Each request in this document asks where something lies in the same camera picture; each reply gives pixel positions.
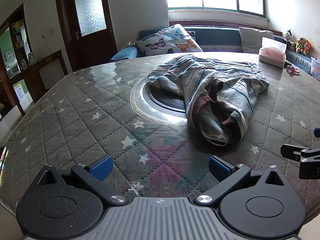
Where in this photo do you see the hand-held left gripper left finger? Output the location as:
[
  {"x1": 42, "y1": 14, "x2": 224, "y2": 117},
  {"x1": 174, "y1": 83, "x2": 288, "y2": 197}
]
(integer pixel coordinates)
[{"x1": 35, "y1": 155, "x2": 128, "y2": 207}]

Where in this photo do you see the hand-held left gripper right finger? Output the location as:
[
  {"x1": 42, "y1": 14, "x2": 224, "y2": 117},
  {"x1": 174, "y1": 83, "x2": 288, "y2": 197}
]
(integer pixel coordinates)
[{"x1": 195, "y1": 156, "x2": 287, "y2": 207}]

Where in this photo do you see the striped knit shirt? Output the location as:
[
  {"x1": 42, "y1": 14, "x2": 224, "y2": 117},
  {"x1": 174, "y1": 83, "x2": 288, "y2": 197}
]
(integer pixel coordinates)
[{"x1": 147, "y1": 54, "x2": 270, "y2": 147}]

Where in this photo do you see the clear plastic container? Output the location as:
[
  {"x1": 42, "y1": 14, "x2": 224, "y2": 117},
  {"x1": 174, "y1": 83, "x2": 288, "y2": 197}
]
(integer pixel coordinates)
[{"x1": 310, "y1": 57, "x2": 320, "y2": 80}]

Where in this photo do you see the round black induction cooktop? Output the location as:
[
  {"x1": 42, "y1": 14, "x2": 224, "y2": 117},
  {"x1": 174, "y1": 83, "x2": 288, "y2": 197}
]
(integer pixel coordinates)
[{"x1": 130, "y1": 76, "x2": 188, "y2": 128}]

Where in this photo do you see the orange plush toy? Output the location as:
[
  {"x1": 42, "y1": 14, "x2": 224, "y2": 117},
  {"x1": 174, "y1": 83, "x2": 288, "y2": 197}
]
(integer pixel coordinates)
[{"x1": 301, "y1": 40, "x2": 312, "y2": 57}]

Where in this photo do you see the yellow green plush toy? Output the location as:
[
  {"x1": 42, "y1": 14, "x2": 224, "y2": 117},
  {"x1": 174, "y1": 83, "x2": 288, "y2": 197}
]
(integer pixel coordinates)
[{"x1": 291, "y1": 37, "x2": 307, "y2": 53}]

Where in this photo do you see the pink tissue box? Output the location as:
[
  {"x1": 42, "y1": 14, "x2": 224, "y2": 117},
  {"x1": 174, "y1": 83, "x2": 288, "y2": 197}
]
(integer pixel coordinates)
[{"x1": 258, "y1": 37, "x2": 287, "y2": 68}]

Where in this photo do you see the black white cow plush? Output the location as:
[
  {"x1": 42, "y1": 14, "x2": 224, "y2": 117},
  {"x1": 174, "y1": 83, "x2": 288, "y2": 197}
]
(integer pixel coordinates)
[{"x1": 284, "y1": 29, "x2": 295, "y2": 45}]

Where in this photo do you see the light blue cushion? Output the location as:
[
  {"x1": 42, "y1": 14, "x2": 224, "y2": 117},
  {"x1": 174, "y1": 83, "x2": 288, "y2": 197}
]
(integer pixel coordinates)
[{"x1": 111, "y1": 46, "x2": 139, "y2": 62}]

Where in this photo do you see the grey pillow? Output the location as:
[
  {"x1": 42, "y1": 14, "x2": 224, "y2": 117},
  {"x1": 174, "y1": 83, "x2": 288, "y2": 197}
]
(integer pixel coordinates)
[{"x1": 239, "y1": 27, "x2": 275, "y2": 54}]

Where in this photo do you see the dark wooden glass door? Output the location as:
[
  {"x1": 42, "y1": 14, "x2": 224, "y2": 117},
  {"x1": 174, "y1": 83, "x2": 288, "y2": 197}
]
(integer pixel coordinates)
[{"x1": 54, "y1": 0, "x2": 118, "y2": 74}]

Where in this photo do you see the white microwave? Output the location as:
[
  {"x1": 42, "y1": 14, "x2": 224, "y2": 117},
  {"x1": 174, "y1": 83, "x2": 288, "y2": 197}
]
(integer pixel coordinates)
[{"x1": 5, "y1": 64, "x2": 21, "y2": 79}]

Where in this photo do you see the blue cushioned sofa bench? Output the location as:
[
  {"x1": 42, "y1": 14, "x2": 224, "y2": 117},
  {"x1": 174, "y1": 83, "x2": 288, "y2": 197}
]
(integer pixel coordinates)
[{"x1": 110, "y1": 20, "x2": 320, "y2": 82}]

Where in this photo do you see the butterfly print pillow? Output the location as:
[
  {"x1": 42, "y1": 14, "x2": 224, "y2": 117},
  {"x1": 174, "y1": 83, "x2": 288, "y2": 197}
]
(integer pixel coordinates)
[{"x1": 135, "y1": 24, "x2": 203, "y2": 57}]

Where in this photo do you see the dark wooden shelf cabinet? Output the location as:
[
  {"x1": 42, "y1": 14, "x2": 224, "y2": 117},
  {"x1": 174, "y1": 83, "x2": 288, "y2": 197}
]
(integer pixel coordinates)
[{"x1": 0, "y1": 4, "x2": 34, "y2": 120}]

